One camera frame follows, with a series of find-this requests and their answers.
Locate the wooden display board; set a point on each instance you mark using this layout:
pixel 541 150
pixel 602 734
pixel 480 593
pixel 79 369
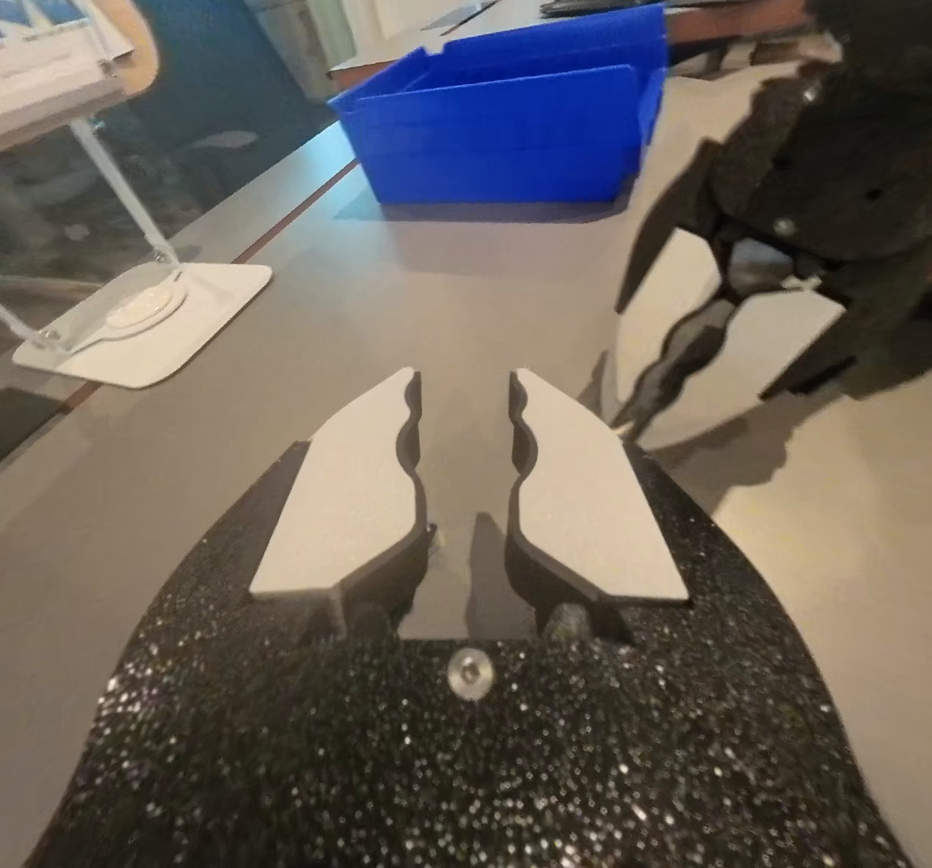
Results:
pixel 44 45

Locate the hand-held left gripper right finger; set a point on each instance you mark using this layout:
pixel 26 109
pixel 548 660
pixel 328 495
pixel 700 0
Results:
pixel 590 511

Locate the blue plastic bin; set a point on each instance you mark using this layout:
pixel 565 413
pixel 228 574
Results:
pixel 495 140

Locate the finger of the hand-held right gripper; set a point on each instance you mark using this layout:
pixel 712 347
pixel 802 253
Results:
pixel 757 351
pixel 655 300

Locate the black flat item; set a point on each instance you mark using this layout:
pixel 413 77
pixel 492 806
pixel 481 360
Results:
pixel 611 0

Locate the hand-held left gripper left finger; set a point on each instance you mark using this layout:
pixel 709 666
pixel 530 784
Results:
pixel 342 504

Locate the white desk stand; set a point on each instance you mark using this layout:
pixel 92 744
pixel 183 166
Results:
pixel 204 314

